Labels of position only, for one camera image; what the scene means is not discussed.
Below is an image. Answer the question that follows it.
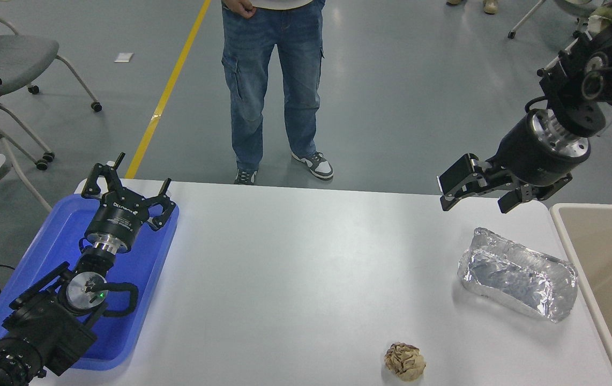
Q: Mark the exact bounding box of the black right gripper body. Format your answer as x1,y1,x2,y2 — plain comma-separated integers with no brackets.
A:
491,113,589,187

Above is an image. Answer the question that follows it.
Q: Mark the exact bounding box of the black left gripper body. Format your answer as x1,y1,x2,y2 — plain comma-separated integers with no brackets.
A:
84,193,150,254

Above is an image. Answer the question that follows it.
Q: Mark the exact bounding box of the silver foil tray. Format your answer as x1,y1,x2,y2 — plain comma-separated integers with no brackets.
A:
457,227,579,323

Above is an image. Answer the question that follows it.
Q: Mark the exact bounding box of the person's hand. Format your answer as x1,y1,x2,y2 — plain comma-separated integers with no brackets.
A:
227,0,257,18

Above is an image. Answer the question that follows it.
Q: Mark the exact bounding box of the blue plastic tray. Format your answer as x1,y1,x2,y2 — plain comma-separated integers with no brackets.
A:
0,193,180,372

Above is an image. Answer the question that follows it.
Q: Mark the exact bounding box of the white leg wheeled chair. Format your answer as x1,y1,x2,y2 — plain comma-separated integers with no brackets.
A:
508,0,607,39

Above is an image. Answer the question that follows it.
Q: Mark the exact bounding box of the grey seat wheeled chair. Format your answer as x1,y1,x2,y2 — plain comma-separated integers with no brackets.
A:
0,0,103,113

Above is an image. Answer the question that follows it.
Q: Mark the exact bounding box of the person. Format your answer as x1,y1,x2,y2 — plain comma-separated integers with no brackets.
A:
445,0,499,15
221,0,334,185

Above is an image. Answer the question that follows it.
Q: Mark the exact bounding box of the crumpled tan paper ball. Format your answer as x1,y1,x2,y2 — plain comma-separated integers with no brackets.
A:
384,342,427,382

